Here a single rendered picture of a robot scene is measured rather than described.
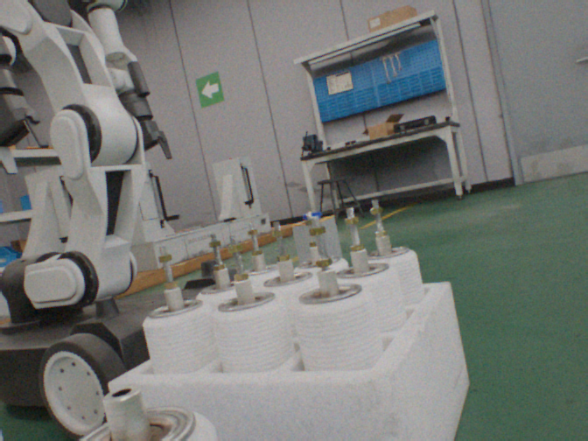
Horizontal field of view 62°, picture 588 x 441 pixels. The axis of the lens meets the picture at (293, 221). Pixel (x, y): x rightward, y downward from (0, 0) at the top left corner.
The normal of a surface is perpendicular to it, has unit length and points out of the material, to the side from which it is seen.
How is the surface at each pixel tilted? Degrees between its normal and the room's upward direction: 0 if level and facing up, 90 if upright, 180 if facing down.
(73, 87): 90
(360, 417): 90
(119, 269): 106
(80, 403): 90
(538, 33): 90
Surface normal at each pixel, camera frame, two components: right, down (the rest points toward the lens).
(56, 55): -0.29, 0.53
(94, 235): -0.45, 0.14
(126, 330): 0.48, -0.80
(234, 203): 0.87, -0.15
